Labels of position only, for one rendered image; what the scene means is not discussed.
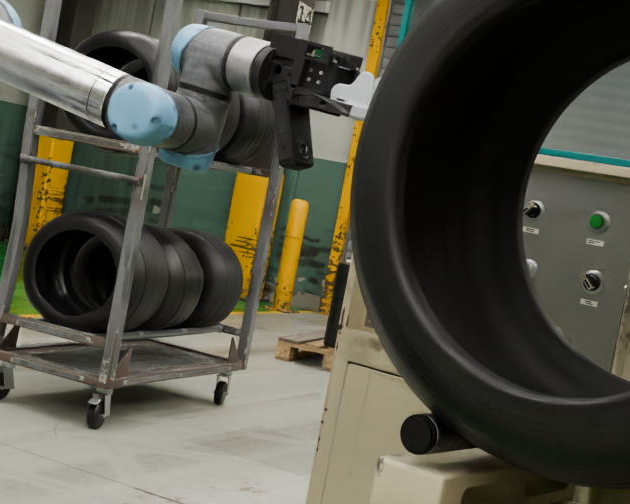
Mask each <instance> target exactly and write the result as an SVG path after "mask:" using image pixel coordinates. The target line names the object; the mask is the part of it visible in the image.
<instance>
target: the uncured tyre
mask: <svg viewBox="0 0 630 504"><path fill-rule="evenodd" d="M629 61H630V0H434V1H433V2H432V3H431V4H430V5H429V6H428V8H427V9H426V10H425V11H424V12H423V13H422V15H421V16H420V17H419V18H418V20H417V21H416V22H415V23H414V25H413V26H412V27H411V29H410V30H409V31H408V33H407V34H406V36H405V37H404V39H403V40H402V42H401V43H400V45H399V46H398V48H397V49H396V51H395V53H394V54H393V56H392V58H391V60H390V61H389V63H388V65H387V67H386V69H385V71H384V73H383V75H382V77H381V79H380V81H379V83H378V85H377V87H376V90H375V92H374V94H373V97H372V99H371V102H370V104H369V107H368V110H367V113H366V116H365V119H364V122H363V125H362V129H361V132H360V136H359V140H358V145H357V149H356V154H355V160H354V166H353V173H352V181H351V193H350V231H351V243H352V251H353V258H354V264H355V269H356V274H357V279H358V283H359V287H360V290H361V294H362V297H363V301H364V304H365V307H366V310H367V312H368V315H369V318H370V320H371V323H372V325H373V327H374V330H375V332H376V334H377V336H378V338H379V340H380V342H381V344H382V346H383V348H384V350H385V352H386V353H387V355H388V357H389V358H390V360H391V362H392V363H393V365H394V366H395V368H396V370H397V371H398V372H399V374H400V375H401V377H402V378H403V380H404V381H405V382H406V384H407V385H408V386H409V387H410V389H411V390H412V391H413V392H414V393H415V395H416V396H417V397H418V398H419V399H420V400H421V401H422V403H423V404H424V405H425V406H426V407H427V408H428V409H429V410H430V411H431V412H432V413H433V414H434V415H435V416H437V417H438V418H439V419H440V420H441V421H442V422H443V423H444V424H446V425H447V426H448V427H449V428H450V429H452V430H453V431H454V432H456V433H457V434H458V435H460V436H461V437H462V438H464V439H465V440H467V441H468V442H470V443H471V444H473V445H475V446H476V447H478V448H479V449H481V450H483V451H485V452H487V453H488V454H490V455H492V456H494V457H496V458H498V459H500V460H502V461H504V462H506V463H508V464H510V465H512V466H515V467H517V468H519V469H522V470H524V471H527V472H529V473H532V474H535V475H537V476H541V477H544V478H547V479H550V480H554V481H558V482H562V483H567V484H571V485H577V486H583V487H591V488H601V489H630V381H627V380H625V379H622V378H620V377H618V376H616V375H614V374H612V373H610V372H608V371H606V370H604V369H603V368H601V367H599V366H598V365H596V364H595V363H593V362H592V361H590V360H589V359H588V358H586V357H585V356H584V355H583V354H581V353H580V352H579V351H578V350H577V349H576V348H575V347H574V346H573V345H572V344H571V343H570V342H569V341H568V340H567V339H566V338H565V337H564V336H563V335H562V334H561V332H560V331H559V330H558V329H557V327H556V326H555V325H554V323H553V322H552V320H551V319H550V317H549V316H548V314H547V312H546V311H545V309H544V307H543V305H542V303H541V301H540V299H539V297H538V295H537V293H536V291H535V288H534V285H533V283H532V280H531V277H530V273H529V270H528V266H527V261H526V256H525V250H524V242H523V209H524V201H525V194H526V189H527V185H528V181H529V177H530V174H531V171H532V168H533V165H534V162H535V160H536V157H537V155H538V152H539V150H540V148H541V146H542V144H543V142H544V140H545V138H546V137H547V135H548V133H549V132H550V130H551V129H552V127H553V125H554V124H555V123H556V121H557V120H558V118H559V117H560V116H561V115H562V113H563V112H564V111H565V110H566V108H567V107H568V106H569V105H570V104H571V103H572V102H573V101H574V100H575V99H576V98H577V97H578V96H579V95H580V94H581V93H582V92H583V91H584V90H585V89H586V88H588V87H589V86H590V85H591V84H593V83H594V82H595V81H597V80H598V79H599V78H601V77H602V76H604V75H605V74H607V73H608V72H610V71H612V70H613V69H615V68H617V67H619V66H621V65H623V64H625V63H627V62H629Z"/></svg>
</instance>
